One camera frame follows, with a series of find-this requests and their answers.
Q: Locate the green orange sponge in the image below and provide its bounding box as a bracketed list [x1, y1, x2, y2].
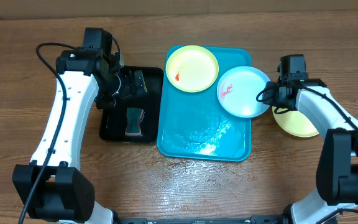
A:
[125, 108, 144, 136]

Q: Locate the yellow plate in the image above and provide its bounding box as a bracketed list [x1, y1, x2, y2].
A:
[165, 45, 219, 93]
[272, 106, 319, 138]

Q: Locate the light blue plate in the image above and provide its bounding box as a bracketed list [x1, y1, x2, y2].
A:
[217, 66, 270, 118]

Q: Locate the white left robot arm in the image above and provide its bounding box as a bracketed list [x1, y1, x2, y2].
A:
[12, 44, 164, 223]

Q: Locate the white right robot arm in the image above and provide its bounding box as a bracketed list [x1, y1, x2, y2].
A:
[256, 79, 358, 223]

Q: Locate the black plastic tray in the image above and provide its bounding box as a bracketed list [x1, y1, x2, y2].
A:
[99, 66, 164, 143]

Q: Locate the teal plastic tray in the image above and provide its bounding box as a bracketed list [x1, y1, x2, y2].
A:
[156, 45, 253, 162]

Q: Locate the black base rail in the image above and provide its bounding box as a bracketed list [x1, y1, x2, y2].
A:
[112, 215, 292, 224]

